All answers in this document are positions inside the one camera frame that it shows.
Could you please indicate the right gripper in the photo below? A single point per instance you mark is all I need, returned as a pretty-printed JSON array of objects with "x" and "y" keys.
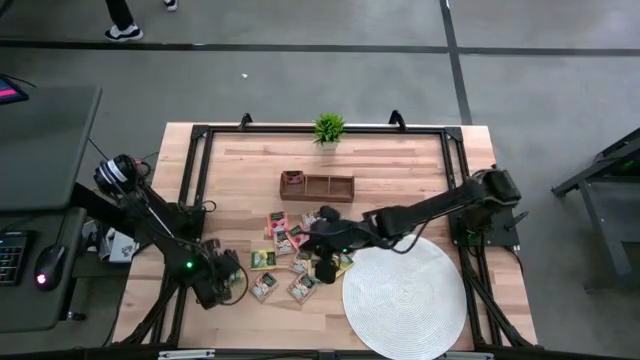
[{"x": 340, "y": 237}]

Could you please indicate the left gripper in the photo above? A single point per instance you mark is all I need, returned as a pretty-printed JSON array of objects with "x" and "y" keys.
[{"x": 217, "y": 272}]

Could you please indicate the lemon lime twist tea sachet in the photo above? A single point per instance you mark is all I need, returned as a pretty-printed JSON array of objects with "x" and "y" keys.
[
  {"x": 263, "y": 259},
  {"x": 235, "y": 278},
  {"x": 311, "y": 272},
  {"x": 346, "y": 262}
]

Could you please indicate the vanilla cinnamon apple tea sachet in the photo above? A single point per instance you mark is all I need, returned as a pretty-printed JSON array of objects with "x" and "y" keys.
[
  {"x": 263, "y": 286},
  {"x": 310, "y": 219},
  {"x": 302, "y": 288},
  {"x": 283, "y": 244},
  {"x": 300, "y": 262}
]

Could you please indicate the peach passion fruit tea sachet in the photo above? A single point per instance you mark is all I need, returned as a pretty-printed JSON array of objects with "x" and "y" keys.
[
  {"x": 298, "y": 237},
  {"x": 277, "y": 223},
  {"x": 294, "y": 178}
]

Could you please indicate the white round woven placemat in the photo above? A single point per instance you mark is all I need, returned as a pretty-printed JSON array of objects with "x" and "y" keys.
[{"x": 405, "y": 300}]

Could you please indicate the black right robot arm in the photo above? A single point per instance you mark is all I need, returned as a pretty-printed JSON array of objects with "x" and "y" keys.
[{"x": 435, "y": 202}]

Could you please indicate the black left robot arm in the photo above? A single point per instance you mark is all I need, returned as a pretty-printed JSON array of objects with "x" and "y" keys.
[{"x": 150, "y": 215}]

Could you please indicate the wooden three-compartment tea box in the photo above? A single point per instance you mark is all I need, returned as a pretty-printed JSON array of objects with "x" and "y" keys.
[{"x": 325, "y": 187}]

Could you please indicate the white printed cardboard box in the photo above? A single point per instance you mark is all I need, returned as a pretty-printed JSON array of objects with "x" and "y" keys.
[{"x": 122, "y": 249}]

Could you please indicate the small potted green plant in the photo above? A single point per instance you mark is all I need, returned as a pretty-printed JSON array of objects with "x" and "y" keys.
[{"x": 328, "y": 129}]

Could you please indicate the black desk support beam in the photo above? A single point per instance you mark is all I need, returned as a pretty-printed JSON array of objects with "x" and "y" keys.
[{"x": 97, "y": 205}]

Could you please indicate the black computer mouse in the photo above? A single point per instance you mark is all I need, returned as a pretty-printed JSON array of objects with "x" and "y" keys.
[{"x": 50, "y": 265}]

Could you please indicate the dark grey keyboard shelf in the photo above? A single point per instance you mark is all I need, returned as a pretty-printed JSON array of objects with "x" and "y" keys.
[{"x": 30, "y": 310}]

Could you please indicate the backlit black keyboard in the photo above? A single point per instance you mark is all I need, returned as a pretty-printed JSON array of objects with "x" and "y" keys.
[{"x": 12, "y": 257}]

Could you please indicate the dark grey desk top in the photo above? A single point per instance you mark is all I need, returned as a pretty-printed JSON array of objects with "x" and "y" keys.
[{"x": 45, "y": 150}]

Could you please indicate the person's shoe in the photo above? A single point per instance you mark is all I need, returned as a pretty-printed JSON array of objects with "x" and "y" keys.
[
  {"x": 124, "y": 34},
  {"x": 171, "y": 4}
]

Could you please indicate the tablet with pink screen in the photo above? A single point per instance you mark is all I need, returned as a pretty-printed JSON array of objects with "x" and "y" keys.
[{"x": 10, "y": 92}]

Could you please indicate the person's leg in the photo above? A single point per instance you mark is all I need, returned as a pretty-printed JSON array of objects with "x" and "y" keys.
[{"x": 119, "y": 12}]

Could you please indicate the black metal side table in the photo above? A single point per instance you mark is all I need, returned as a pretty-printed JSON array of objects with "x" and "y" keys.
[{"x": 606, "y": 230}]

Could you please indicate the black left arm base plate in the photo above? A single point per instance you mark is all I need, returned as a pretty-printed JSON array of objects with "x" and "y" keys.
[{"x": 195, "y": 225}]

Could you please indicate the silver metal bracket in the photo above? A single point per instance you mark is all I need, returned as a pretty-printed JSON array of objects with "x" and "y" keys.
[
  {"x": 187, "y": 354},
  {"x": 465, "y": 356}
]

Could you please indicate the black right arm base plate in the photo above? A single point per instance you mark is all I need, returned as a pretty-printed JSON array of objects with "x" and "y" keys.
[{"x": 500, "y": 237}]

